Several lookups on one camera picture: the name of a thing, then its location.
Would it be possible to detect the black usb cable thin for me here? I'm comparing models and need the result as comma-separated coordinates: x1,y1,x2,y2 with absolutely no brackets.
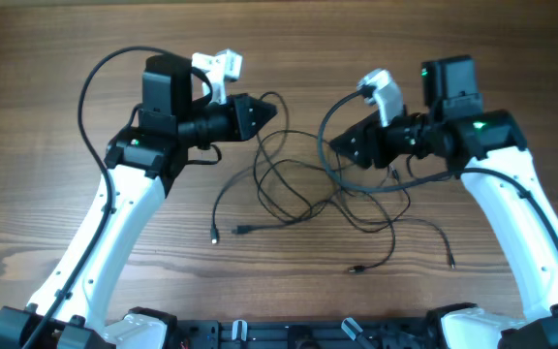
252,129,457,274

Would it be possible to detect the black usb cable thick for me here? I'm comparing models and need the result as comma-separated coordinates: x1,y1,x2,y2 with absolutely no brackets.
209,90,348,245

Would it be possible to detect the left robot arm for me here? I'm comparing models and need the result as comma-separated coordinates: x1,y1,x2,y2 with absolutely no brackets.
0,48,276,348

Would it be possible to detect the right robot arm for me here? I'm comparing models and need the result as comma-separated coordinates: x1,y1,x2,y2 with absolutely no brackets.
330,55,558,348

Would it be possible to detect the left camera black cable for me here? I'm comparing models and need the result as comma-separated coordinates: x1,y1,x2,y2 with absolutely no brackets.
19,46,215,349

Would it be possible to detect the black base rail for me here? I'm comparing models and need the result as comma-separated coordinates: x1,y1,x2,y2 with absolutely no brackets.
162,317,448,349

